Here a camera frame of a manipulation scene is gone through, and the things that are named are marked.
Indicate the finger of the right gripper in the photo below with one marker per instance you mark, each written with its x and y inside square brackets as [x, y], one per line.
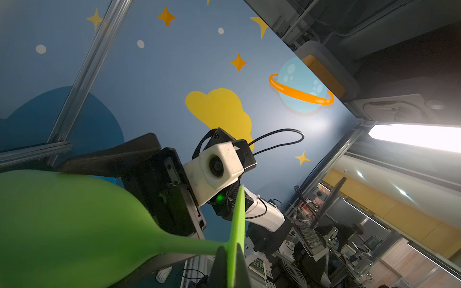
[111, 162]
[184, 268]

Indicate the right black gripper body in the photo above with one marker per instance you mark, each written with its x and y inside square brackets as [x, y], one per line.
[159, 182]

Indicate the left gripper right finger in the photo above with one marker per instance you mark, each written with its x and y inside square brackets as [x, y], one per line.
[242, 279]

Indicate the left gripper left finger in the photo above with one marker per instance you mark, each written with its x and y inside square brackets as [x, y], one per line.
[218, 275]

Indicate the green wine glass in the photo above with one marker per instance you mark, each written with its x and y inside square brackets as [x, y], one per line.
[75, 231]

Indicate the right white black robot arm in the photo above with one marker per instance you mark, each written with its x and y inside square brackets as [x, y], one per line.
[268, 224]

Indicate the bright ceiling light panel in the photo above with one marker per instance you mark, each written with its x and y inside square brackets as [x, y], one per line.
[444, 138]

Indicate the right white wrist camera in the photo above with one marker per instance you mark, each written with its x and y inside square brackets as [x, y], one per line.
[217, 163]

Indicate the right aluminium frame post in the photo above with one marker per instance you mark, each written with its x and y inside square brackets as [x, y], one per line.
[87, 75]

